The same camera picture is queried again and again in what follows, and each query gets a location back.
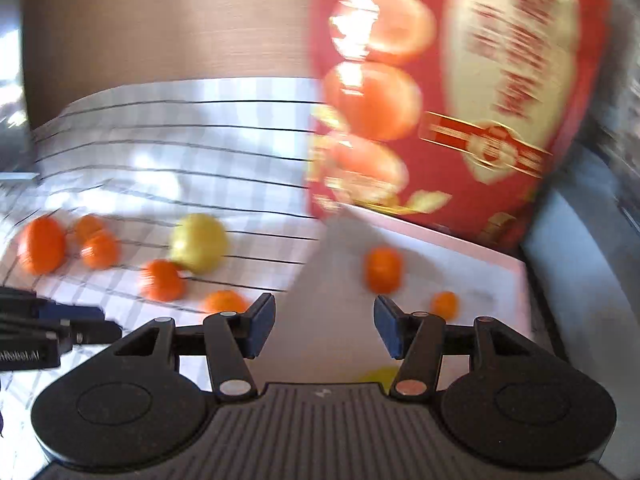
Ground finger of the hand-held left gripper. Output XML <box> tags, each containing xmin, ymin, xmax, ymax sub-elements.
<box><xmin>0</xmin><ymin>285</ymin><xmax>108</xmax><ymax>322</ymax></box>
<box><xmin>0</xmin><ymin>317</ymin><xmax>123</xmax><ymax>347</ymax></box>

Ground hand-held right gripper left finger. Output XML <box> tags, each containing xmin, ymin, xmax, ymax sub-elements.
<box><xmin>114</xmin><ymin>294</ymin><xmax>277</xmax><ymax>402</ymax></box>

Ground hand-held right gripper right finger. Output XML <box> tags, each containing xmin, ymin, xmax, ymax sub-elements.
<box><xmin>374</xmin><ymin>295</ymin><xmax>531</xmax><ymax>401</ymax></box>

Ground yellow-orange citrus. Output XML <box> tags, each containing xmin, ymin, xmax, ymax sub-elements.
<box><xmin>361</xmin><ymin>366</ymin><xmax>401</xmax><ymax>386</ymax></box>

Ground small orange mandarin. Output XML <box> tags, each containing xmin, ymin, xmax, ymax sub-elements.
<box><xmin>431</xmin><ymin>291</ymin><xmax>460</xmax><ymax>320</ymax></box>

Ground large orange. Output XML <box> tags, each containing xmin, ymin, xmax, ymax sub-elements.
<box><xmin>17</xmin><ymin>216</ymin><xmax>68</xmax><ymax>276</ymax></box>

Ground pink cardboard box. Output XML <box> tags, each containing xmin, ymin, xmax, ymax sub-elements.
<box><xmin>277</xmin><ymin>204</ymin><xmax>568</xmax><ymax>386</ymax></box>

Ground round yellow-green lemon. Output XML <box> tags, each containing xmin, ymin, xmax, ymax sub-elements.
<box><xmin>169</xmin><ymin>213</ymin><xmax>230</xmax><ymax>275</ymax></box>

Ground red snack bag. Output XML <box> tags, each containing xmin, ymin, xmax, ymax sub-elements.
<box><xmin>305</xmin><ymin>0</ymin><xmax>612</xmax><ymax>256</ymax></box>

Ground white black-checked cloth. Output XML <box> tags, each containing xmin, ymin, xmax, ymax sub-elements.
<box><xmin>0</xmin><ymin>77</ymin><xmax>326</xmax><ymax>461</ymax></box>

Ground circuit board print box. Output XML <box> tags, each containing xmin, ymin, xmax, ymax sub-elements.
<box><xmin>570</xmin><ymin>0</ymin><xmax>640</xmax><ymax>211</ymax></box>

